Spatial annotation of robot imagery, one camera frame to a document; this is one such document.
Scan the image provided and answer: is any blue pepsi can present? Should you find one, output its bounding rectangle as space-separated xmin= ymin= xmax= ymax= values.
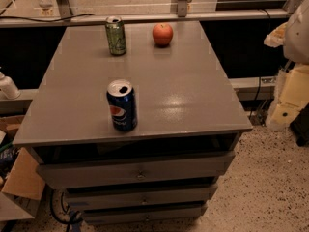
xmin=106 ymin=79 xmax=137 ymax=131

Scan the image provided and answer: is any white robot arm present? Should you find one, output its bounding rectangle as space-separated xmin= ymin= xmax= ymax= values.
xmin=283 ymin=0 xmax=309 ymax=65

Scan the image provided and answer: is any green soda can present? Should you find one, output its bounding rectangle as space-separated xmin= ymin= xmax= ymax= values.
xmin=105 ymin=16 xmax=126 ymax=56

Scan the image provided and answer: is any grey drawer cabinet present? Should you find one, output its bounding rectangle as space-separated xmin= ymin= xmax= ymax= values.
xmin=14 ymin=21 xmax=251 ymax=217

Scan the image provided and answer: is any red apple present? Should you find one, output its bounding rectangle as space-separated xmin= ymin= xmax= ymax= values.
xmin=153 ymin=23 xmax=174 ymax=46

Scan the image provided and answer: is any middle grey drawer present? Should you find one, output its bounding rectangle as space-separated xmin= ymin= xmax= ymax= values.
xmin=65 ymin=184 xmax=218 ymax=211

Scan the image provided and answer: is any grey drawer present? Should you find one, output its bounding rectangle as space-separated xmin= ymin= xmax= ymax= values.
xmin=83 ymin=202 xmax=207 ymax=224
xmin=37 ymin=151 xmax=235 ymax=189
xmin=65 ymin=184 xmax=218 ymax=211

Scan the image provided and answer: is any bottom grey drawer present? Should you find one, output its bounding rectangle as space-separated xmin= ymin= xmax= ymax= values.
xmin=83 ymin=202 xmax=207 ymax=224

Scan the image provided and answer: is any top grey drawer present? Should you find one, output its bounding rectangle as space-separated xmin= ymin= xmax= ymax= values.
xmin=37 ymin=151 xmax=235 ymax=189

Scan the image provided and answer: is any white plastic bottle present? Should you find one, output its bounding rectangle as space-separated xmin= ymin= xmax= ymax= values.
xmin=0 ymin=72 xmax=20 ymax=100

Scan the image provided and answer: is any brown cardboard box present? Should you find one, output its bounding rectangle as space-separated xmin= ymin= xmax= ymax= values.
xmin=0 ymin=114 xmax=46 ymax=201

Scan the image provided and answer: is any metal frame rail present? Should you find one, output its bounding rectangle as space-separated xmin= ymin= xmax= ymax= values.
xmin=0 ymin=9 xmax=290 ymax=28

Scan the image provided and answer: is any black cable on rail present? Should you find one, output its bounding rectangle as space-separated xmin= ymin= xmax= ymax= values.
xmin=0 ymin=13 xmax=95 ymax=23

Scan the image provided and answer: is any black floor cable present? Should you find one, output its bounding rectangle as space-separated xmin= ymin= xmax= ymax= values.
xmin=48 ymin=188 xmax=84 ymax=232

